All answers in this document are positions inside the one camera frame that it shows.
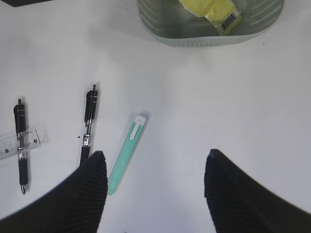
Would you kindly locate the yellow white waste paper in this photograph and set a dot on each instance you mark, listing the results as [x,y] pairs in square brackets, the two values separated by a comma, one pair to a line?
[222,14]

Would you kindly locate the mint green pen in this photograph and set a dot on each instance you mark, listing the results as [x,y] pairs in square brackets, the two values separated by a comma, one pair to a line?
[126,153]

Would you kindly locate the middle black gel pen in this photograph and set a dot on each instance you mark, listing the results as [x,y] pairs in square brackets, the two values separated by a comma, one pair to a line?
[20,126]

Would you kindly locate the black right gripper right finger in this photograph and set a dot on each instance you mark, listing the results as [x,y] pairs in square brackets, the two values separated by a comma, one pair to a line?
[239,204]

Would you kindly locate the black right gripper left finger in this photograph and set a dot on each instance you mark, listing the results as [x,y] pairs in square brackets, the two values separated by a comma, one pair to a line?
[76,205]

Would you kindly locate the black square pen holder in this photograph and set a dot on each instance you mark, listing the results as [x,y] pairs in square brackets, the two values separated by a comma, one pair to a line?
[19,3]

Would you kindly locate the green plastic woven basket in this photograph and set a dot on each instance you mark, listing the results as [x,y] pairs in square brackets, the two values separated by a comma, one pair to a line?
[171,24]

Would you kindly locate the right black gel pen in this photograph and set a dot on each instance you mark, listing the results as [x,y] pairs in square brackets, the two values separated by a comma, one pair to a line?
[90,113]

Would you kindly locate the transparent plastic ruler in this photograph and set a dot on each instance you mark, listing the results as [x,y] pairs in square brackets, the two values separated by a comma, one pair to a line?
[14,144]

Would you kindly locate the black gel pen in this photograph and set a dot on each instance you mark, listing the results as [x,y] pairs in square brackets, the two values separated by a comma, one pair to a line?
[20,126]
[90,113]

